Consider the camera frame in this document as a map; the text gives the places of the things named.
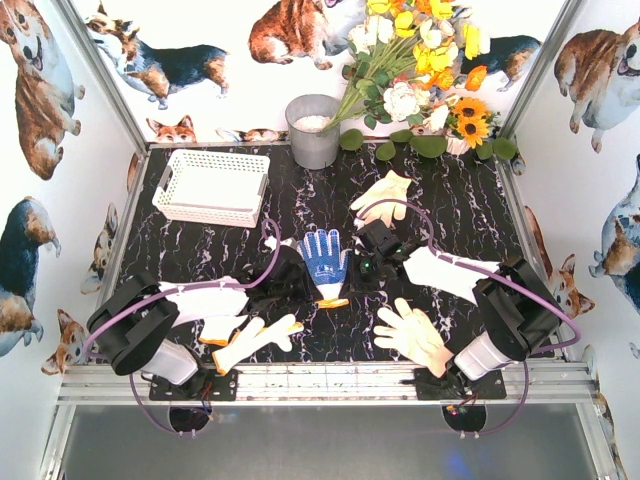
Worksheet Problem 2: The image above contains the blue dotted white glove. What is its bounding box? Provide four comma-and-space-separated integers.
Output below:
298, 229, 348, 301

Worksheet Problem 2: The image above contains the white knit glove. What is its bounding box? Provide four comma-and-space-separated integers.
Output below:
316, 298, 349, 309

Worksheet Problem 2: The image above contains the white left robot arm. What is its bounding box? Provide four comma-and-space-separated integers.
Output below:
83, 245, 306, 386

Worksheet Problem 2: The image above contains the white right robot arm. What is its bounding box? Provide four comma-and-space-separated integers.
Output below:
356, 220, 568, 381

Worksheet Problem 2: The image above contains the white perforated storage basket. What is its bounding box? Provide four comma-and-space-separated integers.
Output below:
152, 149, 270, 228

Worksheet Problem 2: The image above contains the white glove orange cuff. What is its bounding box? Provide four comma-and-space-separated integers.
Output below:
212, 314, 304, 375

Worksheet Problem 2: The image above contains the cream glove near flowers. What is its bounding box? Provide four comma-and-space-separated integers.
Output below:
350, 171, 412, 227

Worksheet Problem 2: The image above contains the orange striped white glove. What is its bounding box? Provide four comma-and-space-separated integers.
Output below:
199, 316, 247, 347

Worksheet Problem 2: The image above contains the cream glove front right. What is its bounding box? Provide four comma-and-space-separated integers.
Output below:
373, 298, 454, 378

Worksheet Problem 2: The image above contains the sunflower pot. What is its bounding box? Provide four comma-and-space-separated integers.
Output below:
444, 96, 501, 156

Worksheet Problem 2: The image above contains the grey metal bucket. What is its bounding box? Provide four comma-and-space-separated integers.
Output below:
285, 94, 340, 170

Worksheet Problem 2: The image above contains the artificial flower bouquet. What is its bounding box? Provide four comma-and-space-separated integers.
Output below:
325, 1, 491, 130

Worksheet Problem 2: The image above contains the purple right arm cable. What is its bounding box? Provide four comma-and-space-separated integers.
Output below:
357, 198, 584, 435

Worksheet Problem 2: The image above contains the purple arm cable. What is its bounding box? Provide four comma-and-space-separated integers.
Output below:
83, 218, 282, 439
357, 198, 584, 435

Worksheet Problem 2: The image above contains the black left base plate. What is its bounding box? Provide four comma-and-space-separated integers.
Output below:
149, 368, 239, 401

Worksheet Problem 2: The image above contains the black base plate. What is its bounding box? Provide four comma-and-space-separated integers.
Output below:
149, 368, 239, 401
408, 368, 507, 400

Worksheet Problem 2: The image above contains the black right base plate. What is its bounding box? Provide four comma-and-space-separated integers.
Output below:
408, 368, 507, 400

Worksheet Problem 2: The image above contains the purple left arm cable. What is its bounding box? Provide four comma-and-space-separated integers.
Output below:
83, 218, 282, 439

